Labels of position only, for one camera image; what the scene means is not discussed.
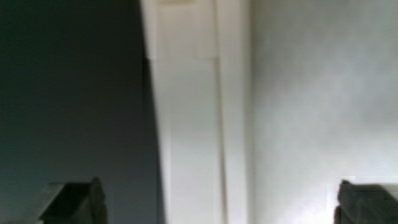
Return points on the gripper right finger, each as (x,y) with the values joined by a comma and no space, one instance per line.
(366,203)

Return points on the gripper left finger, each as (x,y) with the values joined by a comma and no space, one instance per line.
(71,203)

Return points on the white desk tabletop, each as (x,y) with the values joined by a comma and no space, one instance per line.
(275,96)

